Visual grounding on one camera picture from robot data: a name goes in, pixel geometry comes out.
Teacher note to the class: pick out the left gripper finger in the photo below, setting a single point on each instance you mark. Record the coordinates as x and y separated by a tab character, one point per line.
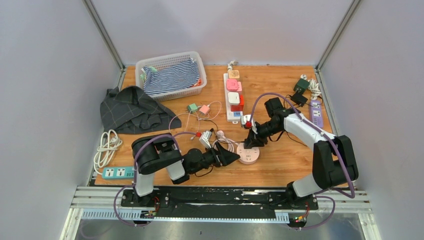
223	152
228	161

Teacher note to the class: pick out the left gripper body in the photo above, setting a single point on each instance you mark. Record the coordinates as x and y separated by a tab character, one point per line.
211	158

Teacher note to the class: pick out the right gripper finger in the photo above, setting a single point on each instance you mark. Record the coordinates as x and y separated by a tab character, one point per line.
261	139
250	142

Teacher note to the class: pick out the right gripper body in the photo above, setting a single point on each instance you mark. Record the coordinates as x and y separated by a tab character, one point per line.
266	129

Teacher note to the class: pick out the round pink socket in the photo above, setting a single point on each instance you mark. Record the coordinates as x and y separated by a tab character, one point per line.
248	156

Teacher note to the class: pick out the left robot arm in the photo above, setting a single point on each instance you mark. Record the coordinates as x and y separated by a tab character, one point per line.
157	152

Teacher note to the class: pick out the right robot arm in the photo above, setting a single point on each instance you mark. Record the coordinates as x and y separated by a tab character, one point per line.
334	165

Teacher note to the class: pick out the red plug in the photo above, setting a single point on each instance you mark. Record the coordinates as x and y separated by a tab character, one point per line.
240	106

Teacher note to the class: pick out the white plug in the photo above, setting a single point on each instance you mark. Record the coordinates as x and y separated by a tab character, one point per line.
233	98

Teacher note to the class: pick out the pink plug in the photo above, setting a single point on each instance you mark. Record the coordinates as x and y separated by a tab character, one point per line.
233	85

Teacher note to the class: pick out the beige plug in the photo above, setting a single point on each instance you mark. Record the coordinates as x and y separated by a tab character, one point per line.
233	74

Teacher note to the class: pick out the white long power strip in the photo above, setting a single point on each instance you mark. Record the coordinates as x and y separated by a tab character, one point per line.
230	115

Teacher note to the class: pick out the black adapter at right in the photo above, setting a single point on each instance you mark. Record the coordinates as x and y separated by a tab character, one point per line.
299	99

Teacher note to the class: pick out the green small charger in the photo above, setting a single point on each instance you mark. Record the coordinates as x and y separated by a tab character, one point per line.
192	108

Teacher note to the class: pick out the purple power strip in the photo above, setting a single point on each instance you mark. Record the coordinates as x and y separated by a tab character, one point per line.
316	113

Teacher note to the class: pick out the dark green adapter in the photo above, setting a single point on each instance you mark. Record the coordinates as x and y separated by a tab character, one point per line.
301	86

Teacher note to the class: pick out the teal power strip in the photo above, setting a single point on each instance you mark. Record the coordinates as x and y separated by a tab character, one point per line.
118	173

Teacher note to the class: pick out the striped cloth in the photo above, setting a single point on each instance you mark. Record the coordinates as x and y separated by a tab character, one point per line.
178	77

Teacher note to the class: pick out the white plastic basket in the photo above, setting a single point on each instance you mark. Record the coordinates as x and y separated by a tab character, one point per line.
170	60

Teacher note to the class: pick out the dark grey plaid cloth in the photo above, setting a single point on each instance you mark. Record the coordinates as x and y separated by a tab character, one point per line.
131	111

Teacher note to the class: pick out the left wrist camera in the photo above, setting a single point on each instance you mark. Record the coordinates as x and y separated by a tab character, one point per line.
204	139

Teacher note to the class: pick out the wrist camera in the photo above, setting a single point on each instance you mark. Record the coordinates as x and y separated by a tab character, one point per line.
247	122
204	139

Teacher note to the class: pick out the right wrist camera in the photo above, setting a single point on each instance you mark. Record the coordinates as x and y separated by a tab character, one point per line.
247	122

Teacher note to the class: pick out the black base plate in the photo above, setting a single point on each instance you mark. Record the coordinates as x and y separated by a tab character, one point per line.
217	202

